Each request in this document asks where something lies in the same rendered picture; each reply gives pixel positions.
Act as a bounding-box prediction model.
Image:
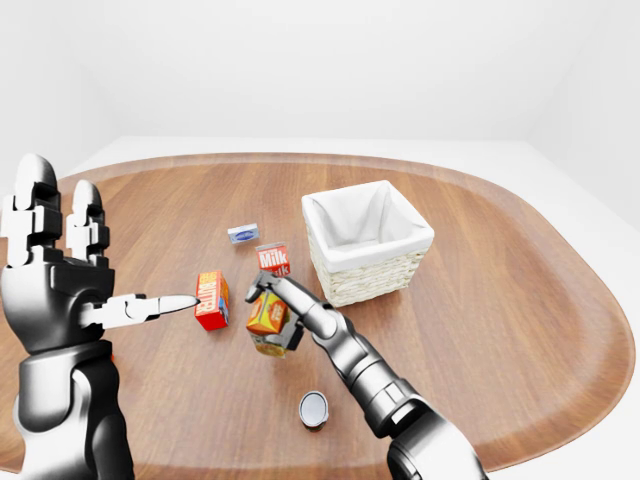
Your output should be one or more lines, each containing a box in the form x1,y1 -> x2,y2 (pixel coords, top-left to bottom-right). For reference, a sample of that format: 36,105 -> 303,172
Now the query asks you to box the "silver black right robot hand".
244,270 -> 339,351

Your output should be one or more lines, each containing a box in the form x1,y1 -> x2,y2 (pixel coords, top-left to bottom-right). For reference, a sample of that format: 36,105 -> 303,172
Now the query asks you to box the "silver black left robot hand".
0,153 -> 200,357

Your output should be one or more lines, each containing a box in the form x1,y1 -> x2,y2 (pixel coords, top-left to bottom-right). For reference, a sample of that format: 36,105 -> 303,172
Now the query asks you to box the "orange juice carton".
245,291 -> 292,359

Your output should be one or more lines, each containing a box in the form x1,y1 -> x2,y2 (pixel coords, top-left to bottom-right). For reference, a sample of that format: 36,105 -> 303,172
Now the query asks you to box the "white lined wicker basket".
300,179 -> 436,309

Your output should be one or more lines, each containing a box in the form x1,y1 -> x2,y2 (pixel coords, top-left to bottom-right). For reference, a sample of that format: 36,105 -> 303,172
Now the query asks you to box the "red milk carton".
254,241 -> 292,279

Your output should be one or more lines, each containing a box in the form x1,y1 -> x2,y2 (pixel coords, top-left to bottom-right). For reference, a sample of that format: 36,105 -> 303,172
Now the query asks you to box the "red butter box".
193,270 -> 231,332

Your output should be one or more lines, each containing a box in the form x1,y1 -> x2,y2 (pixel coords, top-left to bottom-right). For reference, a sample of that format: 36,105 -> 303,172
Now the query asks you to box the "small blue grey box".
227,222 -> 261,245

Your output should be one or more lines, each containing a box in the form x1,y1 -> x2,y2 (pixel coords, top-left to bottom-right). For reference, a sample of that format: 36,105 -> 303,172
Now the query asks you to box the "silver lidded tin can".
298,391 -> 330,432

